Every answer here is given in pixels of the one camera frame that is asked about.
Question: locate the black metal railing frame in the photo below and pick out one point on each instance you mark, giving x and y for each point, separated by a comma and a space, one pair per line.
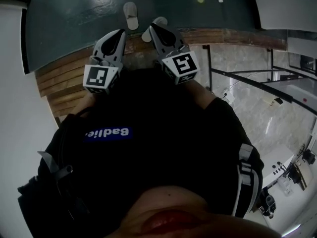
250, 80

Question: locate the black office chair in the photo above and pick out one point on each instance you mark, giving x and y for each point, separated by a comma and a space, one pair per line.
268, 203
309, 156

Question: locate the white desk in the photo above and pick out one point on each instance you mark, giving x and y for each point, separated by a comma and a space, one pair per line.
276, 166

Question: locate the white power strip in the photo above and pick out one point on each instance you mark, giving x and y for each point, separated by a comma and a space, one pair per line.
229, 96

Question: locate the person's face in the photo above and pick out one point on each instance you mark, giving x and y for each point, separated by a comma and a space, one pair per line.
178, 207

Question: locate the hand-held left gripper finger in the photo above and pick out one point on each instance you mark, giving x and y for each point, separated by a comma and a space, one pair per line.
100, 46
122, 46

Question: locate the person's black shirt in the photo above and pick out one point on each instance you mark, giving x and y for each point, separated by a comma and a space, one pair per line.
148, 162

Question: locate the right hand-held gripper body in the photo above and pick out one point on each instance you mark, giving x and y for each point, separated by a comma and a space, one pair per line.
183, 66

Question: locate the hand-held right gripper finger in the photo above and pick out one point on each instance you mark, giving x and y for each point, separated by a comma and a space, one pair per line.
156, 41
178, 42

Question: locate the person's right forearm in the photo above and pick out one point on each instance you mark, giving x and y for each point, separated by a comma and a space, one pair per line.
201, 95

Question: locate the grey slipper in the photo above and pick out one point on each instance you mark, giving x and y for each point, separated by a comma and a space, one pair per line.
146, 35
130, 15

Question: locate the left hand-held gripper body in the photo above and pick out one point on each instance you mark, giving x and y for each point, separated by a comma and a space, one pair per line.
101, 77

